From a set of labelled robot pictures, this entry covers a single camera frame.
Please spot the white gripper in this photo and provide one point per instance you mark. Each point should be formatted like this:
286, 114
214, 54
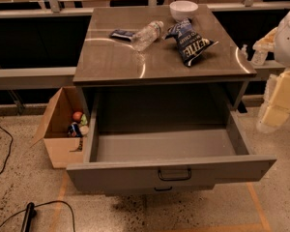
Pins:
288, 42

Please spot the blue chip bag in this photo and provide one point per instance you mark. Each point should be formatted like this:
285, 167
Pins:
190, 44

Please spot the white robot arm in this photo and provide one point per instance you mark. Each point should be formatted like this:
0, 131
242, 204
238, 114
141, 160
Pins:
282, 43

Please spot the open grey top drawer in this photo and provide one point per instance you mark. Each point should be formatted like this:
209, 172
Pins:
135, 134

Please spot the clear sanitizer pump bottle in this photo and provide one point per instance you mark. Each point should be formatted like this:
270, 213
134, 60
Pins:
259, 57

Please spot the small clear pump bottle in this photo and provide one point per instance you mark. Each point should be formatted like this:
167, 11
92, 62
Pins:
244, 50

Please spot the white bowl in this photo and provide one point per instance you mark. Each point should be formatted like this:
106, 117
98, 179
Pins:
181, 10

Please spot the clear plastic water bottle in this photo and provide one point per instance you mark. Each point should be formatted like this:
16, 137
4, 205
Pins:
147, 35

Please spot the grey metal cabinet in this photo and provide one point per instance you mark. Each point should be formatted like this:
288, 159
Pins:
108, 62

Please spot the small dark blue snack packet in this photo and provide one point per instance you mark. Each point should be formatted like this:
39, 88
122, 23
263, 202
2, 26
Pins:
121, 35

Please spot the green item in box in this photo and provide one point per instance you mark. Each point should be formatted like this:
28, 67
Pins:
83, 120

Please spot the red apple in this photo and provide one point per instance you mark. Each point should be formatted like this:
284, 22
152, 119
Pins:
77, 116

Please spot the blue soda can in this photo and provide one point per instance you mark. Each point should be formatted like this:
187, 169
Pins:
73, 130

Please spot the brown cardboard box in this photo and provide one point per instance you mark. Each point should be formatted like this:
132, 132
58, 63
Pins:
53, 128

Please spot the black top drawer handle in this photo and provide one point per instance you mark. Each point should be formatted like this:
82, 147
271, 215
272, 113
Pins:
174, 175

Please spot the black drawer handle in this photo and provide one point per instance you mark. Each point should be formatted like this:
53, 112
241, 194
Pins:
163, 189
174, 175

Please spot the black lower drawer handle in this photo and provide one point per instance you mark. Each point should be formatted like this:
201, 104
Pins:
163, 189

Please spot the grey metal shelf rail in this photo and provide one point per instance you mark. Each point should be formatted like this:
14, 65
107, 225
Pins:
40, 78

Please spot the black plug with cable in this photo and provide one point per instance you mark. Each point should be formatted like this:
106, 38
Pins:
31, 211

